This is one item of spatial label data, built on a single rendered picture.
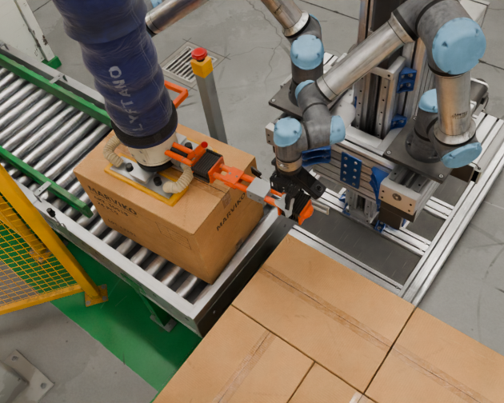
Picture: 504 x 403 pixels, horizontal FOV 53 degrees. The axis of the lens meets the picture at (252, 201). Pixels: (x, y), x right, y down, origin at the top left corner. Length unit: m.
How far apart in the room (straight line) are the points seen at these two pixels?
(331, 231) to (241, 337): 0.84
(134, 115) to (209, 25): 2.64
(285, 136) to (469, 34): 0.49
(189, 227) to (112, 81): 0.56
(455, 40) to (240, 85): 2.52
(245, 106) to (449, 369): 2.19
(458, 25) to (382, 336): 1.17
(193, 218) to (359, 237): 1.05
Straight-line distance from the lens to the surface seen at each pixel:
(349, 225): 2.63
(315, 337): 2.00
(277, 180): 1.53
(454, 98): 1.46
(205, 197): 1.86
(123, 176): 1.98
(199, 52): 2.29
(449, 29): 1.30
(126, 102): 1.64
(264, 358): 1.98
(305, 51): 1.86
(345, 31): 4.07
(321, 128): 1.39
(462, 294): 2.77
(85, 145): 2.79
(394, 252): 2.57
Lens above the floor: 2.42
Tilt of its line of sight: 54 degrees down
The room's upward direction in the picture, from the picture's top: 10 degrees counter-clockwise
